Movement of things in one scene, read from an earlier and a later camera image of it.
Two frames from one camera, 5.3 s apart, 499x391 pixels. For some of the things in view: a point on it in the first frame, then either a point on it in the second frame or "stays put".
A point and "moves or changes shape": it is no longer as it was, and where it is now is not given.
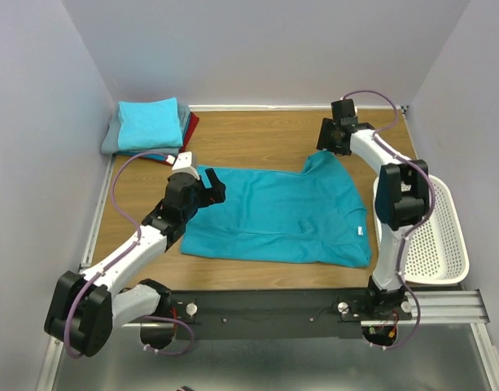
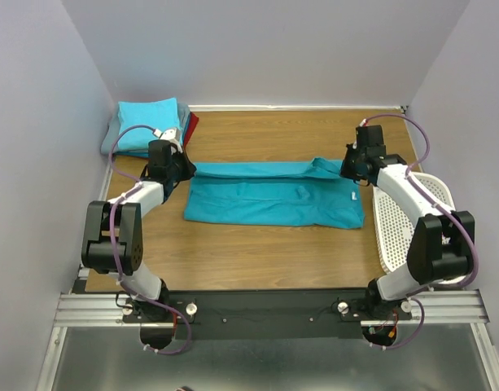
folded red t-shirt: (194, 120) stays put
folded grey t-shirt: (110, 144) stays put
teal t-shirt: (314, 217) moves or changes shape
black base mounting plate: (279, 314) stays put
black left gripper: (214, 195) to (189, 166)
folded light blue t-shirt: (149, 125) stays put
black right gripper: (326, 128) to (345, 172)
